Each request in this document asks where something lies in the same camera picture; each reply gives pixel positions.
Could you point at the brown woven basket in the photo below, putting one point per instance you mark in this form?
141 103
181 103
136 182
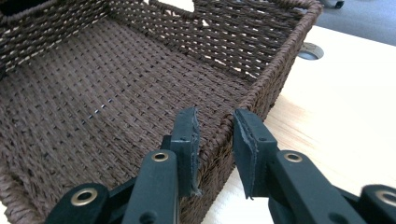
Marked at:
109 93

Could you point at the grey round table grommet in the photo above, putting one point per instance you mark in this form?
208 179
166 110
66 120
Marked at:
311 49

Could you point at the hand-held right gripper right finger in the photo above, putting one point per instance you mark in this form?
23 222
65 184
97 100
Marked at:
252 155

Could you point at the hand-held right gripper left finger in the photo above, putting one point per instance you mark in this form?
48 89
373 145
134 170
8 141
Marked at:
186 155

